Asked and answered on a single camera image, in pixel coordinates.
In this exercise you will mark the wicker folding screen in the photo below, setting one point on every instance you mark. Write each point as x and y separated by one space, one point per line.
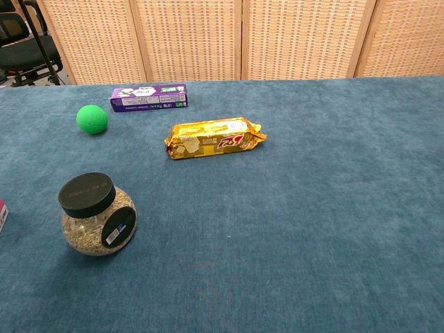
277 38

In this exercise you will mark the purple toothpaste box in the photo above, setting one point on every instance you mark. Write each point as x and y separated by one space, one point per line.
149 98

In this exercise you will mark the blue felt table cover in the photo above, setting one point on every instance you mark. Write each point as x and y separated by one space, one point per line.
277 225

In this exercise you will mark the pink packet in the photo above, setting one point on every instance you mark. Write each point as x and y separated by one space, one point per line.
2 215

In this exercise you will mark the black office chair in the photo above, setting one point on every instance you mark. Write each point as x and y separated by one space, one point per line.
17 48

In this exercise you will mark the black tripod stand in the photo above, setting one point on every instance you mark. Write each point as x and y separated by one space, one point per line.
41 45

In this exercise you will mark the gold cracker pack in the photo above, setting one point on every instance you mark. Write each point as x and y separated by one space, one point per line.
211 138

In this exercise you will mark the green ball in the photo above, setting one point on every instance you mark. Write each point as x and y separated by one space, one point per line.
92 119

